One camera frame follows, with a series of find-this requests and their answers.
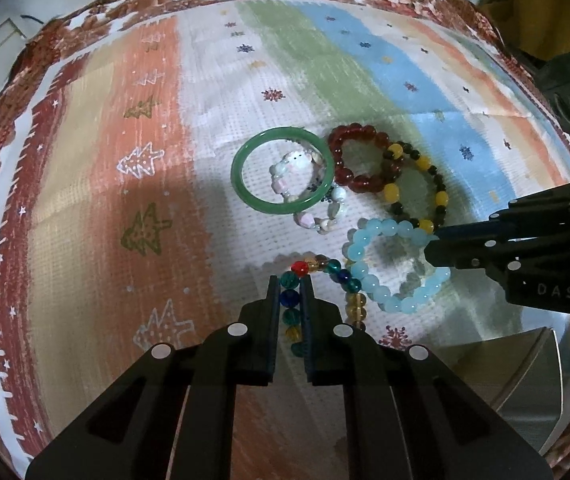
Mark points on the green jade bangle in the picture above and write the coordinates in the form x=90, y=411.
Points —
x=245, y=187

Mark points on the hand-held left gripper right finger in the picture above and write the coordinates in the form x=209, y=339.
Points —
x=307, y=310

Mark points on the striped printed tablecloth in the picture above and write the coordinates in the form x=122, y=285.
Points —
x=130, y=185

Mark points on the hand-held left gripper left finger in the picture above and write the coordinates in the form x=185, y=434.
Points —
x=274, y=305

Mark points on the clear plastic tray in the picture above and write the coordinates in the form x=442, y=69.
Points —
x=515, y=385

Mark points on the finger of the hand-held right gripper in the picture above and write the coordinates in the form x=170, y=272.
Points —
x=495, y=225
x=470, y=255

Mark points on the yellow cloth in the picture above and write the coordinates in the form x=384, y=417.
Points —
x=507, y=17

